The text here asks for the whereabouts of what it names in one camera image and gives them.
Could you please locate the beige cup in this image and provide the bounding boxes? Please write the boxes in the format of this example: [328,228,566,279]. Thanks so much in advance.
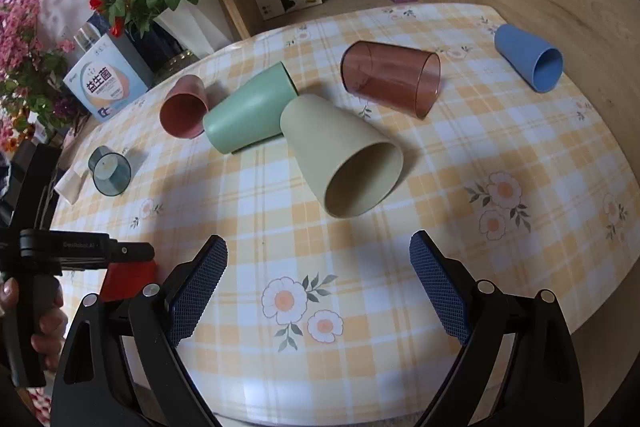
[279,94,405,219]

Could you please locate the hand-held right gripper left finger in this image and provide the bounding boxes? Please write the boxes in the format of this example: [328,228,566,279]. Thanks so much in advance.
[50,234,229,427]

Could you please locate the pink cup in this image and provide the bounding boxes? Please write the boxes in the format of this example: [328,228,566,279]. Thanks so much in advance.
[159,75,210,138]

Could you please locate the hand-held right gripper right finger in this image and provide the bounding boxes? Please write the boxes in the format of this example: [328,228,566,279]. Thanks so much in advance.
[409,230,601,427]

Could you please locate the yellow checkered floral tablecloth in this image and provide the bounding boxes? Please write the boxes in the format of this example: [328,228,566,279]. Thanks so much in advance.
[50,2,635,423]

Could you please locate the blue and white box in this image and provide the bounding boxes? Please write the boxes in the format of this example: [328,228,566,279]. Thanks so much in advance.
[62,32,151,122]

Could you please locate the dark blue vase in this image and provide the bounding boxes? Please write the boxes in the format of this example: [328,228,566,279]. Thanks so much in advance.
[122,19,201,82]

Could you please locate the small teal transparent cup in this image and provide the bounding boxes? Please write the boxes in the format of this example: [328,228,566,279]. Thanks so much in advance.
[87,146,132,196]

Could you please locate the red cup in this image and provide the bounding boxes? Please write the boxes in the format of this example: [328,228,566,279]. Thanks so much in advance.
[104,261,157,304]

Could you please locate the green cup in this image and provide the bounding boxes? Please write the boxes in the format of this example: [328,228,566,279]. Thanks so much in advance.
[202,62,299,155]

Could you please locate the blue cup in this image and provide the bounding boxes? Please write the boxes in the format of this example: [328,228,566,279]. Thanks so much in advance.
[494,24,565,94]

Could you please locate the pink artificial flowers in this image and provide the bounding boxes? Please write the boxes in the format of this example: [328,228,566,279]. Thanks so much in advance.
[0,0,76,148]

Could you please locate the white vase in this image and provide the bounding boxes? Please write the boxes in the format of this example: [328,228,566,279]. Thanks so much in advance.
[152,0,235,58]

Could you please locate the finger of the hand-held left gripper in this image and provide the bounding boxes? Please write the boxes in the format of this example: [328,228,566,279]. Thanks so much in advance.
[107,241,156,266]

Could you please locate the white cup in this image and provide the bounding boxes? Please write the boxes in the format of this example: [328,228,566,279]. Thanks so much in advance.
[53,169,93,205]

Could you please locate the brown transparent cup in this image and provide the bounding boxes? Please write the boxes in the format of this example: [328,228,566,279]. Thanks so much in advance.
[340,40,442,120]

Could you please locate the person's left hand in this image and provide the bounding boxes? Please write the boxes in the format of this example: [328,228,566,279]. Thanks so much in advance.
[0,279,69,373]

